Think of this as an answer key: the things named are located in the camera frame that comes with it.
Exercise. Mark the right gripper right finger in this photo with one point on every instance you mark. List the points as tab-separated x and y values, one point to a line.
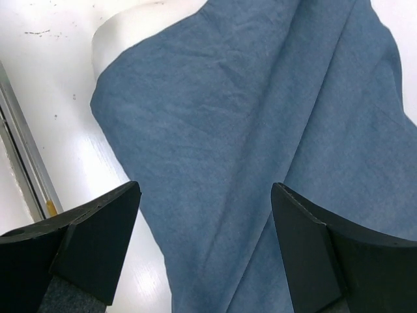
335	265

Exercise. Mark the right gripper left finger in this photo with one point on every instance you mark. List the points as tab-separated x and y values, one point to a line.
71	262

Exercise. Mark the blue pillowcase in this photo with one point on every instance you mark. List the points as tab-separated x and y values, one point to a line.
208	114

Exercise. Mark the aluminium rail front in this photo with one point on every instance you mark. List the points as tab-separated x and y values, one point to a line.
32	175

